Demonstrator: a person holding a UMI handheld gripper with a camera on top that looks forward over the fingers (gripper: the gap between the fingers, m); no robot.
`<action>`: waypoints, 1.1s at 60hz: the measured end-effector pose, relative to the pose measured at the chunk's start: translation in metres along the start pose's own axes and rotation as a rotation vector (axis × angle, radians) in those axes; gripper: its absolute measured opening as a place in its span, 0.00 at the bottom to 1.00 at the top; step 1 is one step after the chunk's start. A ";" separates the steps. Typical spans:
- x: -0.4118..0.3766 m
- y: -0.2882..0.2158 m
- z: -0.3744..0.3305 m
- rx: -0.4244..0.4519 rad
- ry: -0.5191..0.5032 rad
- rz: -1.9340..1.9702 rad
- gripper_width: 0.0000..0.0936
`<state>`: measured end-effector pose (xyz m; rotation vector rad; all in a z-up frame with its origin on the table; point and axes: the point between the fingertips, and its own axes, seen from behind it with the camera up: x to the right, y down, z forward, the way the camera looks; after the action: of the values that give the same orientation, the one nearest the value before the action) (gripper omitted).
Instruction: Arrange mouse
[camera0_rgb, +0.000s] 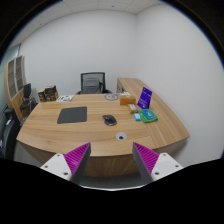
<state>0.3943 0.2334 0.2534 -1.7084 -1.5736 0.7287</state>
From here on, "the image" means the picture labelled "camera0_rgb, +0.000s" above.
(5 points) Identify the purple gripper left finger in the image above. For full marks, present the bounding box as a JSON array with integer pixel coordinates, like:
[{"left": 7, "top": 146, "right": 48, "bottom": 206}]
[{"left": 41, "top": 142, "right": 91, "bottom": 184}]

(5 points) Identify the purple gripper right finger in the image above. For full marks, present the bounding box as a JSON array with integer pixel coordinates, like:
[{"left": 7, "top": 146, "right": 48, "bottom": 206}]
[{"left": 132, "top": 142, "right": 182, "bottom": 184}]

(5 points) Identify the dark grey mouse pad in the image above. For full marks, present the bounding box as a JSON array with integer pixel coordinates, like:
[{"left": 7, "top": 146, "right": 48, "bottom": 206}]
[{"left": 57, "top": 106, "right": 87, "bottom": 124}]

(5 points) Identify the black computer mouse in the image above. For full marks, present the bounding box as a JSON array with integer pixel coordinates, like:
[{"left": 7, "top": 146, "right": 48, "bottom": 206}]
[{"left": 102, "top": 114, "right": 117, "bottom": 126}]

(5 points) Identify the green booklet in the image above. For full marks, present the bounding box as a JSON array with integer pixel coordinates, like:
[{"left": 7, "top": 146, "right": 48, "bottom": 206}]
[{"left": 139, "top": 109, "right": 158, "bottom": 123}]

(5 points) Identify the small blue card box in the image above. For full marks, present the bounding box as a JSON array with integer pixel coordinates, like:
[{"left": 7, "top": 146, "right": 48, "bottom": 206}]
[{"left": 134, "top": 113, "right": 141, "bottom": 121}]

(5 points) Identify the wooden office desk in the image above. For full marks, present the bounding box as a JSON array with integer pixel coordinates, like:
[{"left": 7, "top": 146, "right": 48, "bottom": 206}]
[{"left": 15, "top": 77, "right": 191, "bottom": 178}]

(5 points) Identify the small tan box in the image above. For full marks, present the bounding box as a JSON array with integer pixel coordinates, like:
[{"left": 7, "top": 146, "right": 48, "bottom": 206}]
[{"left": 128, "top": 104, "right": 138, "bottom": 113}]

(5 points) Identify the white green leaflet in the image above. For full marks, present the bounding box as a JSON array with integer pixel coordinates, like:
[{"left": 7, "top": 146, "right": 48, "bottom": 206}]
[{"left": 56, "top": 95, "right": 74, "bottom": 102}]

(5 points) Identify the black chair at left edge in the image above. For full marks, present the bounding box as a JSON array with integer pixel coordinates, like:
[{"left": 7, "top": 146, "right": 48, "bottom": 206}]
[{"left": 0, "top": 108, "right": 20, "bottom": 160}]

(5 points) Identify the brown cardboard box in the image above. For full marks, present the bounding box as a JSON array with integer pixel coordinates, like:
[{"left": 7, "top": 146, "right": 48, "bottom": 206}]
[{"left": 120, "top": 95, "right": 136, "bottom": 105}]

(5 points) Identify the dark brown box stack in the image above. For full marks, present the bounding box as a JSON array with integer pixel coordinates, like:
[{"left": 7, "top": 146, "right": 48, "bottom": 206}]
[{"left": 38, "top": 85, "right": 58, "bottom": 102}]

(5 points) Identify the round grey coaster disc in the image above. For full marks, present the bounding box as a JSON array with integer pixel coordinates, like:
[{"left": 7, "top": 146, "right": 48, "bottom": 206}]
[{"left": 104, "top": 93, "right": 119, "bottom": 101}]

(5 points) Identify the black mesh office chair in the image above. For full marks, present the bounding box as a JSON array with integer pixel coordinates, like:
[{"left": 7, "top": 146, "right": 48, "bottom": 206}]
[{"left": 77, "top": 72, "right": 110, "bottom": 95}]

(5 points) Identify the black side chair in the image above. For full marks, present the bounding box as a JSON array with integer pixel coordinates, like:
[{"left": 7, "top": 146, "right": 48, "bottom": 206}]
[{"left": 20, "top": 83, "right": 37, "bottom": 111}]

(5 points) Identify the silver desk cable grommet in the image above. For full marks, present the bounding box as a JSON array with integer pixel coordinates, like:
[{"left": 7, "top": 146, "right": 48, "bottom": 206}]
[{"left": 116, "top": 132, "right": 127, "bottom": 141}]

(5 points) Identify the wooden wall shelf cabinet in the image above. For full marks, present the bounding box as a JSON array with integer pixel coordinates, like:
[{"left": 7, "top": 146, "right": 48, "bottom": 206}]
[{"left": 4, "top": 56, "right": 28, "bottom": 121}]

